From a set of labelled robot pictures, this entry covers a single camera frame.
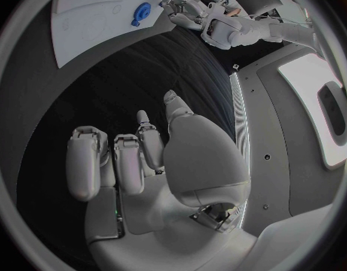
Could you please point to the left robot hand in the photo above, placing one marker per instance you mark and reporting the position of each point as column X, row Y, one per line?
column 187, row 15

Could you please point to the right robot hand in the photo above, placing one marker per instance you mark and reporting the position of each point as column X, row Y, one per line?
column 201, row 162

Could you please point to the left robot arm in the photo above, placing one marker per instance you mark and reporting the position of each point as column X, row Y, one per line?
column 286, row 31

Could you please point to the white task board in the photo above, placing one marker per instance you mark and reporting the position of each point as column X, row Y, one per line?
column 86, row 20

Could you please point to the small blue plug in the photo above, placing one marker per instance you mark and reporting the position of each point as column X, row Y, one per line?
column 161, row 4

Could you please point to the blue gear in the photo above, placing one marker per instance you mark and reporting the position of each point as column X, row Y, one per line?
column 141, row 11

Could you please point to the small blue peg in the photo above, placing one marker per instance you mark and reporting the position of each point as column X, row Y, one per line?
column 135, row 23

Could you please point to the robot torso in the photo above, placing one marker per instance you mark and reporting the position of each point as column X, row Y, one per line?
column 269, row 140

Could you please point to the dark monitor screen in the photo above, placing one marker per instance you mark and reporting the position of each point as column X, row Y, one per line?
column 261, row 1

